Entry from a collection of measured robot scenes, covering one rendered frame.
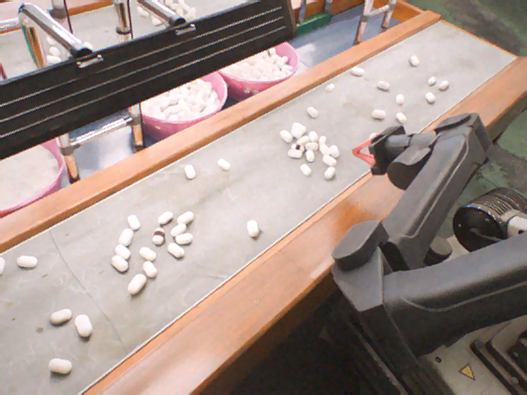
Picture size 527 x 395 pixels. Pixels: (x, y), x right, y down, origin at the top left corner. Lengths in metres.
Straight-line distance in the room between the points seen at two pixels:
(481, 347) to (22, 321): 0.97
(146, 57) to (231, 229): 0.38
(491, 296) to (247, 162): 0.71
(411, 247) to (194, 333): 0.38
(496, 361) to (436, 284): 0.81
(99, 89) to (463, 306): 0.49
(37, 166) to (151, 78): 0.46
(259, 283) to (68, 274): 0.33
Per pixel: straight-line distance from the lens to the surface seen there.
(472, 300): 0.40
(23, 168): 1.04
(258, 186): 0.95
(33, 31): 0.76
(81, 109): 0.61
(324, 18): 1.74
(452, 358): 1.18
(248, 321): 0.74
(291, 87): 1.21
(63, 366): 0.74
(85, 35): 1.44
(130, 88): 0.64
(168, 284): 0.80
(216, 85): 1.21
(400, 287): 0.41
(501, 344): 1.20
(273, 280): 0.78
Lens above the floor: 1.43
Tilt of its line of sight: 48 degrees down
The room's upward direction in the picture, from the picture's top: 11 degrees clockwise
